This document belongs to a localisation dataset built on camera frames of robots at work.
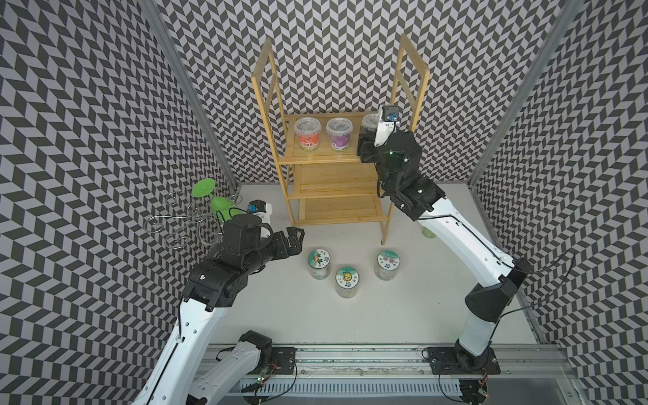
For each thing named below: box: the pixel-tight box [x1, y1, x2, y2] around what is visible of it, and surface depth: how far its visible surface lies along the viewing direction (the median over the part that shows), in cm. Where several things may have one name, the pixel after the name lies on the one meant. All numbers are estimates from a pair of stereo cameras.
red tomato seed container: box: [293, 116, 322, 152], surface depth 65 cm
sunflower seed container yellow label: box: [334, 266, 361, 299], surface depth 82 cm
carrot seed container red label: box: [307, 248, 331, 281], surface depth 87 cm
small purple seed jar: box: [325, 117, 354, 152], surface depth 65 cm
